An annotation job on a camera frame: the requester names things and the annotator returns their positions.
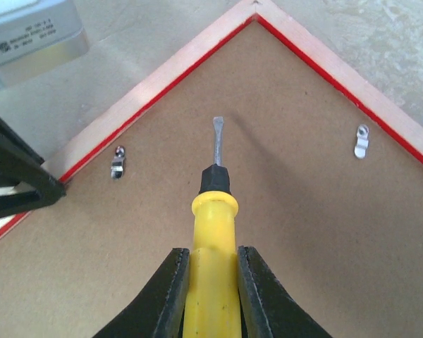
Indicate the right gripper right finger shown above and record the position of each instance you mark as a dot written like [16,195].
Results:
[267,308]

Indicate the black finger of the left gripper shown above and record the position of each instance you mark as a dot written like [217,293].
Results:
[19,163]

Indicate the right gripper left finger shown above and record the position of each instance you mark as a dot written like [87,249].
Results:
[158,309]

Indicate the yellow handled screwdriver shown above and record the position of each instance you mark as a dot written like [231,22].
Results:
[212,307]

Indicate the red wooden picture frame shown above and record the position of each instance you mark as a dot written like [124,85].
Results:
[110,125]

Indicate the metal retaining clip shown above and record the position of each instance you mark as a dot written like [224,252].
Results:
[117,168]
[362,141]

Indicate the brown frame backing board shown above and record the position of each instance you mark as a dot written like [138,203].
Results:
[343,235]

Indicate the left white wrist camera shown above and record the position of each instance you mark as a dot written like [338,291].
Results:
[37,36]

